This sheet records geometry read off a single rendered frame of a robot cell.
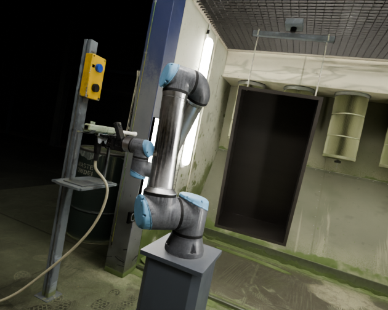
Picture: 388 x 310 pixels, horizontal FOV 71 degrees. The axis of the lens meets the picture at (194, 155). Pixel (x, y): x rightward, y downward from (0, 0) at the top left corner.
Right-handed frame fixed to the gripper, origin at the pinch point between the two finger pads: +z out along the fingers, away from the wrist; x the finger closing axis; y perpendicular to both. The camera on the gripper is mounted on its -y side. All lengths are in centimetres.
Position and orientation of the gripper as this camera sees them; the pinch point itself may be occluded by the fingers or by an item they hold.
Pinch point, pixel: (99, 133)
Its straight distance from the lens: 174.9
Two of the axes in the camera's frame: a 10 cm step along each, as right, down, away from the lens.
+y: -1.9, 9.8, 0.6
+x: 3.6, 0.1, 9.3
